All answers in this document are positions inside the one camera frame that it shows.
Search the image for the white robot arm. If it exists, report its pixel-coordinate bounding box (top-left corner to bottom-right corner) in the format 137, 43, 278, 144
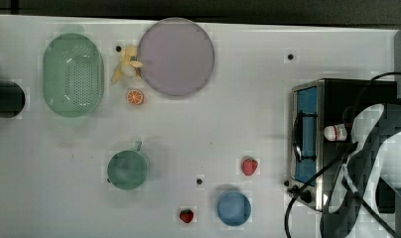
320, 104, 401, 238

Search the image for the silver toaster oven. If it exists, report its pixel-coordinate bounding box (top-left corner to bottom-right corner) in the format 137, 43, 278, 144
290, 78, 397, 211

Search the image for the round purple plate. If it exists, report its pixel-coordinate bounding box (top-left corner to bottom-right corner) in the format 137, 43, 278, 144
139, 18, 214, 97

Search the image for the orange slice toy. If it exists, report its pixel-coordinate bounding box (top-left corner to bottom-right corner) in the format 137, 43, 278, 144
126, 89, 145, 105

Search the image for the green mug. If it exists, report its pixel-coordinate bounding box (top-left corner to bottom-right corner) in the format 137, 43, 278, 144
107, 141, 149, 190

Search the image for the peeled toy banana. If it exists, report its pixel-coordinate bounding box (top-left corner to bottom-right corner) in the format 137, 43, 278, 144
111, 45, 143, 83

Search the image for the blue bowl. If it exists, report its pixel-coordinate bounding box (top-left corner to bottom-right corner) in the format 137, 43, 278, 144
216, 190, 252, 226

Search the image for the dark red toy strawberry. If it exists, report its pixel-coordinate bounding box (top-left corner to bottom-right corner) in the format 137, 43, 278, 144
179, 209, 195, 223

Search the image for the green perforated colander basket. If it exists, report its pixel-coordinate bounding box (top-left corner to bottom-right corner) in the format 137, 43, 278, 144
43, 33, 104, 118

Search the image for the black cylinder at table edge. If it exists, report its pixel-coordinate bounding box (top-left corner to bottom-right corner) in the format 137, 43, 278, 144
0, 80, 26, 118

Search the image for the black cable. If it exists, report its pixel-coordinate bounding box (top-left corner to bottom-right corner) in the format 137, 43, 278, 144
284, 71, 401, 238

